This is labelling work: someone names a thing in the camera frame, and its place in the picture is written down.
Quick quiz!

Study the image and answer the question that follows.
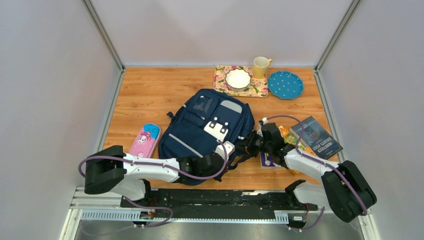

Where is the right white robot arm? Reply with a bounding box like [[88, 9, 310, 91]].
[[235, 123, 377, 223]]

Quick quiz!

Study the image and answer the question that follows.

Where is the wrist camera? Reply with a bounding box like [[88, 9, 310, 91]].
[[214, 140, 235, 161], [257, 117, 268, 132]]

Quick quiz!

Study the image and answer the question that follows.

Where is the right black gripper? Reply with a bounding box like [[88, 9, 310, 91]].
[[234, 129, 272, 158]]

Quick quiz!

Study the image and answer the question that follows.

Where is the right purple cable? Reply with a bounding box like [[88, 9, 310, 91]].
[[264, 114, 369, 232]]

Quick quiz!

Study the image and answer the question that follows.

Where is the orange treehouse children's book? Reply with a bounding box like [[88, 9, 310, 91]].
[[278, 125, 316, 156]]

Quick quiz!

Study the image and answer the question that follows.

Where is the navy blue school backpack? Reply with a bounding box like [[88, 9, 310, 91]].
[[158, 88, 255, 177]]

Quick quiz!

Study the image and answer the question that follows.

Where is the purple illustrated book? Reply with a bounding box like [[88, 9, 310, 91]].
[[259, 152, 281, 169]]

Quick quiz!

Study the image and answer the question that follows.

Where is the yellow mug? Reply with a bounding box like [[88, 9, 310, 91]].
[[252, 56, 273, 79]]

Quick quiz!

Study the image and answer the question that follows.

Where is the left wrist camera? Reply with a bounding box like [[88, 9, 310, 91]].
[[214, 140, 235, 161]]

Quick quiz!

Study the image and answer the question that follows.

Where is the white scalloped bowl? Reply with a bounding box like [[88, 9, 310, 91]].
[[224, 69, 252, 92]]

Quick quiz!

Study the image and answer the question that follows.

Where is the dark blue novel book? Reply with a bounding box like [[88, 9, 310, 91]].
[[298, 116, 343, 160]]

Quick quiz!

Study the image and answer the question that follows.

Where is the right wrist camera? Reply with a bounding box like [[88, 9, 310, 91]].
[[257, 117, 268, 132]]

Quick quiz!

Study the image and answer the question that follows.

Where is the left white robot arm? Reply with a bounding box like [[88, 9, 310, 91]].
[[78, 141, 235, 208]]

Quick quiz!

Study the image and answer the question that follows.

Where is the floral placemat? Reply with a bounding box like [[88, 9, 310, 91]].
[[212, 65, 268, 98]]

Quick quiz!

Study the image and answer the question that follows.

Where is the blue polka dot plate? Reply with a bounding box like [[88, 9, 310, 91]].
[[267, 71, 304, 100]]

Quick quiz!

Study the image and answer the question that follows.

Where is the pink cartoon pencil case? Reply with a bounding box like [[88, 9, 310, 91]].
[[129, 123, 161, 158]]

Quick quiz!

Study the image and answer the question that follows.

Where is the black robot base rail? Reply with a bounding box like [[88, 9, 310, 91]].
[[120, 188, 319, 228]]

